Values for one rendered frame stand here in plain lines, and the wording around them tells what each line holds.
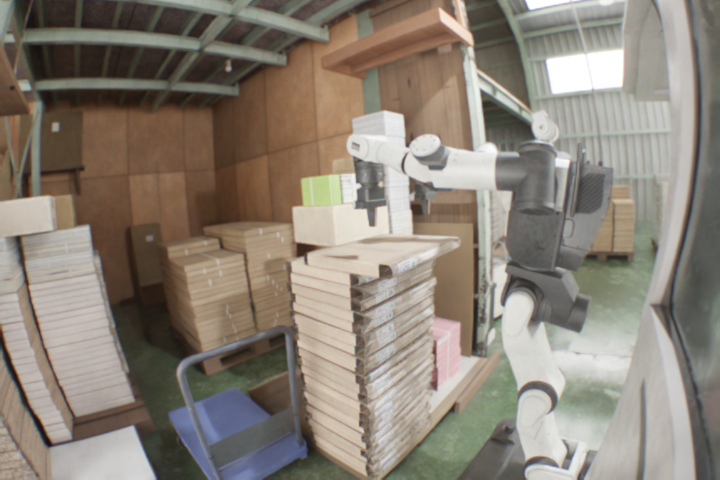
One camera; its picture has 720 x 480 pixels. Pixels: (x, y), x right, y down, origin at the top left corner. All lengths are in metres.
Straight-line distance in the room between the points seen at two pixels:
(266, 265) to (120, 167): 2.99
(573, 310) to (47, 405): 2.40
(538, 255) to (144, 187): 4.78
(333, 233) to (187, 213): 3.78
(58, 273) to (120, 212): 2.94
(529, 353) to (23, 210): 2.21
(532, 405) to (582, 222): 0.59
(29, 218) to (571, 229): 2.17
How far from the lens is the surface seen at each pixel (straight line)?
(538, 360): 1.08
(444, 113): 2.27
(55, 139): 4.72
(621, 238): 5.40
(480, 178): 0.74
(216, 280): 2.52
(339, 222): 1.60
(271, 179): 3.74
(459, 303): 2.23
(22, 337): 2.00
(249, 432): 1.36
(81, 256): 2.08
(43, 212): 1.86
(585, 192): 0.87
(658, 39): 1.32
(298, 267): 1.25
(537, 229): 0.88
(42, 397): 2.13
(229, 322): 2.65
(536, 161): 0.72
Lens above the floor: 1.33
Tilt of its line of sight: 4 degrees down
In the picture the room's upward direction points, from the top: 4 degrees counter-clockwise
